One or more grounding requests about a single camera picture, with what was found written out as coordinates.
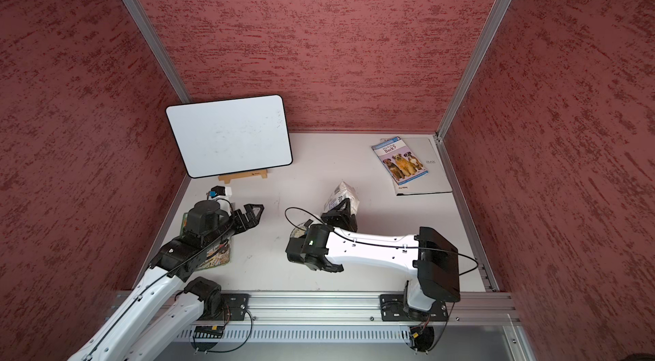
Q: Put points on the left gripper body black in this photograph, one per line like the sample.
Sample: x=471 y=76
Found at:
x=224 y=230

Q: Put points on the wooden board stand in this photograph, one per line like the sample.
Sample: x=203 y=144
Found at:
x=227 y=179

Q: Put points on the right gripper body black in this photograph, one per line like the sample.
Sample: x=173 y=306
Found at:
x=335 y=266

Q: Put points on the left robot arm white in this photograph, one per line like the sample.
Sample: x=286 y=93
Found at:
x=168 y=298

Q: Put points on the right aluminium corner post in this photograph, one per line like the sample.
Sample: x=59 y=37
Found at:
x=486 y=37

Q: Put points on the aluminium front rail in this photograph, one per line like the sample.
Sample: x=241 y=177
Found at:
x=343 y=317

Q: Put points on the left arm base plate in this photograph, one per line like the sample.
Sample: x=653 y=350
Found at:
x=233 y=306

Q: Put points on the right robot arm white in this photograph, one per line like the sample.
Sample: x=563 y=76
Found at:
x=330 y=242

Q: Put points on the white board black frame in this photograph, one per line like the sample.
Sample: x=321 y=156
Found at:
x=231 y=136

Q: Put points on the aluminium corner post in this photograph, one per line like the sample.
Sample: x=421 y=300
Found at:
x=139 y=16
x=486 y=37

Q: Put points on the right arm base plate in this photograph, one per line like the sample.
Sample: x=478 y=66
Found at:
x=394 y=309

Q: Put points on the oats bag white purple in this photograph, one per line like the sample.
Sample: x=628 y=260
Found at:
x=342 y=192

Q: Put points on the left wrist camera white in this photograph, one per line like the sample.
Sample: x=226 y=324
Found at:
x=219 y=191

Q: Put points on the colourful history magazine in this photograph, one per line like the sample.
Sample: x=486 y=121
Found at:
x=216 y=255

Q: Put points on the left aluminium corner post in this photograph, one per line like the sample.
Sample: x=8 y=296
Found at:
x=139 y=16

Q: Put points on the dog book blue cover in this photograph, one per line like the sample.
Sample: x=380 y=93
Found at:
x=399 y=161

